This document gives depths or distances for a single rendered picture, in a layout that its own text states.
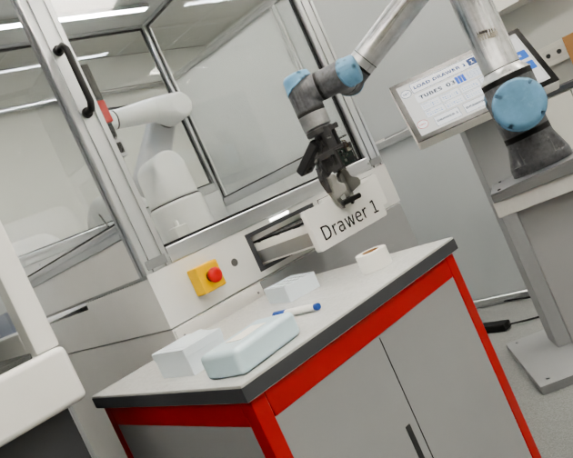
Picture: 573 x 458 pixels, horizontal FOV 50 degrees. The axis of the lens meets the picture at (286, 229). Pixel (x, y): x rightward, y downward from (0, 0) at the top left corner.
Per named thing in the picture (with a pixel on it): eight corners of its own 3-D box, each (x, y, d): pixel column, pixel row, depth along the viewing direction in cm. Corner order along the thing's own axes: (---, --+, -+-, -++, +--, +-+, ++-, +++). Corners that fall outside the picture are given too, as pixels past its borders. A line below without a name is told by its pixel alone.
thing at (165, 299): (400, 200, 216) (384, 163, 215) (171, 329, 149) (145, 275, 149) (248, 254, 288) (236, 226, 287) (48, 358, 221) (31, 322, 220)
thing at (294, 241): (377, 213, 170) (368, 193, 170) (318, 245, 153) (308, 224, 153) (289, 243, 200) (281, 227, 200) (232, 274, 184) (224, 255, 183)
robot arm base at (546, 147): (568, 151, 159) (552, 116, 159) (577, 153, 145) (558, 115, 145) (513, 176, 164) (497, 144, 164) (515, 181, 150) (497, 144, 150)
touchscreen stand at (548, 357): (675, 346, 201) (555, 61, 196) (544, 394, 208) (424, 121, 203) (613, 310, 250) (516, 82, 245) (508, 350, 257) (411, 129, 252)
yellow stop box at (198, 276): (228, 283, 157) (216, 257, 156) (207, 293, 152) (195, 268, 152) (218, 285, 161) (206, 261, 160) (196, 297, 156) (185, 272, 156)
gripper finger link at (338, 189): (348, 205, 152) (337, 170, 153) (333, 211, 157) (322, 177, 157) (356, 203, 155) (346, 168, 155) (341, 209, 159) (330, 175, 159)
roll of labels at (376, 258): (398, 258, 131) (391, 242, 130) (379, 271, 126) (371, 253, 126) (376, 264, 136) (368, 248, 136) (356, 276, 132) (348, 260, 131)
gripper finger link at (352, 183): (365, 199, 157) (347, 167, 155) (349, 204, 161) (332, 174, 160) (371, 194, 159) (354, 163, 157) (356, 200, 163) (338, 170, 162)
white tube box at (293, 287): (320, 286, 140) (314, 271, 140) (290, 302, 136) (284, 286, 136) (297, 288, 151) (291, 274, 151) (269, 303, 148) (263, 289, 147)
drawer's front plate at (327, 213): (387, 214, 170) (371, 178, 169) (321, 252, 151) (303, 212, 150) (383, 215, 171) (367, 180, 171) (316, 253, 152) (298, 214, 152)
